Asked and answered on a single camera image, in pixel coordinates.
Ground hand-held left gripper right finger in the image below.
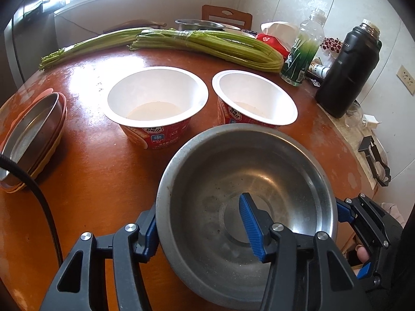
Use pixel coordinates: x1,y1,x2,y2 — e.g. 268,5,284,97
238,193,370,311

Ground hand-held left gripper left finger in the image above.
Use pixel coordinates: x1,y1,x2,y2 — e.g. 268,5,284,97
42,204,159,311

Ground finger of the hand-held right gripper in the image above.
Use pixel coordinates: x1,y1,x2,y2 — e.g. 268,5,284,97
344,194,391,250
335,199,357,225

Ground stainless steel bowl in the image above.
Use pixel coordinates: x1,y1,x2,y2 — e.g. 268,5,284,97
156,124,338,302

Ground yellow shell-shaped plate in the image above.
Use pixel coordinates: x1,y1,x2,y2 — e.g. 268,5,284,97
10,133,65,195

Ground red instant noodle bowl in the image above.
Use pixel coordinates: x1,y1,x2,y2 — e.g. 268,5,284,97
107,66,209,151
212,69,298,130

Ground pink plastic plate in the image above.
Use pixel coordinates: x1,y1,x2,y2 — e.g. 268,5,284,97
0,88,68,190

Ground round steel pan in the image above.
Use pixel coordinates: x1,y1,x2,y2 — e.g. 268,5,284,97
0,92,65,182

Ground person's right hand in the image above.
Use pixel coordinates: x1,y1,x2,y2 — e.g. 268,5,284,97
353,244,372,281

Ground white cloth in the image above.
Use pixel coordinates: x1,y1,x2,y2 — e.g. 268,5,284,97
379,202,406,225

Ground black plastic clip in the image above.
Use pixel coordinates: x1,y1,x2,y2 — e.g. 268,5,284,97
358,135,392,187

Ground white charger plug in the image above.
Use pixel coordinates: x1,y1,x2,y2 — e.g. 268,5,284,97
361,114,379,129

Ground clear glass jar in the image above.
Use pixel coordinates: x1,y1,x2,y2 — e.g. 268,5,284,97
344,100,364,128

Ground black thermos flask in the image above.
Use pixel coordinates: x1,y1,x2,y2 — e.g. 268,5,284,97
315,19,381,119

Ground small white bottle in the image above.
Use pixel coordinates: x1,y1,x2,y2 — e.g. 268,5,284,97
309,63,329,78

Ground clear green-label plastic bottle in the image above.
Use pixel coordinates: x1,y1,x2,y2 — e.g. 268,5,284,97
280,8,326,87

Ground red flower ornament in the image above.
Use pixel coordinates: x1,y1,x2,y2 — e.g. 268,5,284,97
321,37,342,54

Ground wrapped celery bunch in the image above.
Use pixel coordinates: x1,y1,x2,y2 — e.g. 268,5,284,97
130,29,284,73

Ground red and white tissue pack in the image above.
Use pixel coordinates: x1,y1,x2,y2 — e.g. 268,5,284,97
256,21,300,60

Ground white ceramic bowl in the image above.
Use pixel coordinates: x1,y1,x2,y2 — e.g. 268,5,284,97
224,23,258,38

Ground long loose celery bunch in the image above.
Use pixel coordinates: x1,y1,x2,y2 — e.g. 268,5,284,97
39,27,153,71

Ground dark curved-back wooden chair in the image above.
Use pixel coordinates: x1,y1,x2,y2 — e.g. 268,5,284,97
103,19,167,34

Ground small steel bowl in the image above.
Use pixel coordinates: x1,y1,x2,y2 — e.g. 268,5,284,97
175,19,226,32

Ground wooden chair back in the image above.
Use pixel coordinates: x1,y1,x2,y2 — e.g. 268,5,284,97
202,5,253,31

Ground grey refrigerator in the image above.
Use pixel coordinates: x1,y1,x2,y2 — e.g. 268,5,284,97
0,0,56,85

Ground black rack on refrigerator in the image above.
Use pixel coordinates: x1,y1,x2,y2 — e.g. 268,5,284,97
23,2,44,18

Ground black cable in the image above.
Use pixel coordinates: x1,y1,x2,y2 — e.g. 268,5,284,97
0,155,64,266

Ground white wall socket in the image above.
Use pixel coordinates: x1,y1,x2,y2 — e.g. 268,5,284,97
397,65,415,95

